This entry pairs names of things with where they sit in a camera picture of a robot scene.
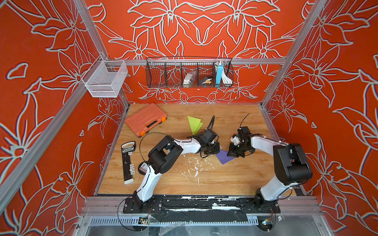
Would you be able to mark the orange plastic tool case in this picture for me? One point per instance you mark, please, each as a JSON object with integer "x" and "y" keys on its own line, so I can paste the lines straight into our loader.
{"x": 145, "y": 119}

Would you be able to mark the round black puck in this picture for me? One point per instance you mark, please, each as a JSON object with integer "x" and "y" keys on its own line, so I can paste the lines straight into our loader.
{"x": 144, "y": 168}

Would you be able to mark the black wire wall basket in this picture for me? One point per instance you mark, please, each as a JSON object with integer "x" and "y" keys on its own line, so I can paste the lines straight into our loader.
{"x": 169, "y": 72}

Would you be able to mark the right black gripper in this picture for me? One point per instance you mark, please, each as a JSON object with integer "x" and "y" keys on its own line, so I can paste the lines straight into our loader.
{"x": 232, "y": 153}

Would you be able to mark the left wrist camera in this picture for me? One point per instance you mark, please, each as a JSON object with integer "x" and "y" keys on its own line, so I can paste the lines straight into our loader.
{"x": 209, "y": 137}

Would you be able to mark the light blue box in basket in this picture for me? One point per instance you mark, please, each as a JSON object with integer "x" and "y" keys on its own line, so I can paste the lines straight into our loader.
{"x": 219, "y": 72}

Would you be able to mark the small black box in basket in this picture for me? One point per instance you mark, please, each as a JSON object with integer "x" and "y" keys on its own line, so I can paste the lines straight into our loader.
{"x": 205, "y": 81}

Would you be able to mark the black white bit holder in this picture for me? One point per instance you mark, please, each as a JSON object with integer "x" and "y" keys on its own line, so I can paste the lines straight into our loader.
{"x": 128, "y": 168}

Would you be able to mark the clear acrylic wall bin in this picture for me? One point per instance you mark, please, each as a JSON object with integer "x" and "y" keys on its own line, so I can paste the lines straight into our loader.
{"x": 104, "y": 81}

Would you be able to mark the clear plastic bag in basket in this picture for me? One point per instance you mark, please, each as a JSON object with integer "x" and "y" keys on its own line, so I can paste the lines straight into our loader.
{"x": 189, "y": 79}

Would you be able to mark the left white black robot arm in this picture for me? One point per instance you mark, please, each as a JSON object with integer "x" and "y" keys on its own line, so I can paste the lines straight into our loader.
{"x": 164, "y": 155}

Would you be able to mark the lime green square paper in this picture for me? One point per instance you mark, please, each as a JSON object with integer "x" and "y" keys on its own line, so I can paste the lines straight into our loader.
{"x": 195, "y": 124}

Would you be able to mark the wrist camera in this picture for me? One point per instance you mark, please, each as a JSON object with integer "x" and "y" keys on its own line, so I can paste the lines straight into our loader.
{"x": 209, "y": 137}
{"x": 242, "y": 134}

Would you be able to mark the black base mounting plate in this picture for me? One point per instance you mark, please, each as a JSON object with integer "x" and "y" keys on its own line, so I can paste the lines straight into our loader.
{"x": 201, "y": 208}

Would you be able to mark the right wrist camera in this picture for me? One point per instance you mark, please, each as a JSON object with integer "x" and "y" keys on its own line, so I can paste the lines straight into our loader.
{"x": 242, "y": 134}

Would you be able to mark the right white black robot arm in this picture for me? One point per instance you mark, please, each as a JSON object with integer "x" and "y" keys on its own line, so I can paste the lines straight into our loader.
{"x": 291, "y": 166}

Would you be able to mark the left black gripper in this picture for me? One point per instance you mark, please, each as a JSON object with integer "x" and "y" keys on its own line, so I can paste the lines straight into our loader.
{"x": 217, "y": 149}

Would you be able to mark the purple square paper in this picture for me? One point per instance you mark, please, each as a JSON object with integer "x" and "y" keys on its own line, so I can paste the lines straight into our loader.
{"x": 223, "y": 158}

